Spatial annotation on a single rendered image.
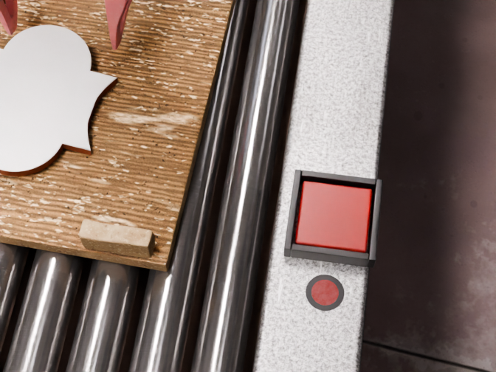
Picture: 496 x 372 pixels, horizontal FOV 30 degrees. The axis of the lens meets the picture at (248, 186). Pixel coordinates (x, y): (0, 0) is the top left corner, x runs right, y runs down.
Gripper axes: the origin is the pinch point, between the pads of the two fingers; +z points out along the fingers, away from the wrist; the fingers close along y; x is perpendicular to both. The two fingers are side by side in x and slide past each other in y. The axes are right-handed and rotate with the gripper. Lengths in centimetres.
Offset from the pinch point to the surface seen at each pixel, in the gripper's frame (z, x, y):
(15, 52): 1.7, -1.8, -4.0
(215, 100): 5.1, 0.0, 14.1
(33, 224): 9.4, -15.3, 1.8
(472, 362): 86, 44, 55
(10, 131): 5.0, -9.0, -2.1
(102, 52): 2.6, 1.3, 3.0
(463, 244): 78, 66, 51
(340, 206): 7.6, -9.0, 26.8
